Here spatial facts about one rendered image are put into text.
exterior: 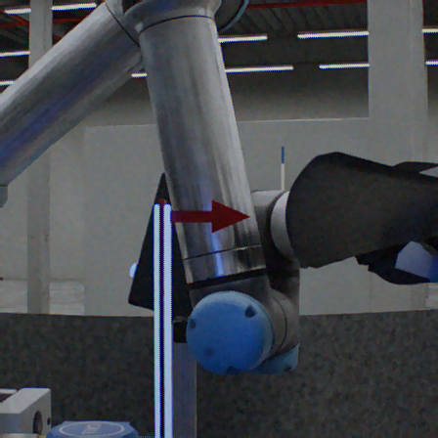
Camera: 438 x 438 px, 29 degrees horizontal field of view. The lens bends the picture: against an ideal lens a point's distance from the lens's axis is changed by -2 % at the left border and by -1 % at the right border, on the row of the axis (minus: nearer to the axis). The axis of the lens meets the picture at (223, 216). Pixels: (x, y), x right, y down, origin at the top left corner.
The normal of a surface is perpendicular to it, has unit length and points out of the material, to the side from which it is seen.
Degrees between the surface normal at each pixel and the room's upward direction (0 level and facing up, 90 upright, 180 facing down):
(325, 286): 90
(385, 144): 90
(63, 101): 116
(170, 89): 92
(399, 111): 90
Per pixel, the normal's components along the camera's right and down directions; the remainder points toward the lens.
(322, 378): 0.27, -0.02
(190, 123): -0.15, -0.04
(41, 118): 0.13, 0.43
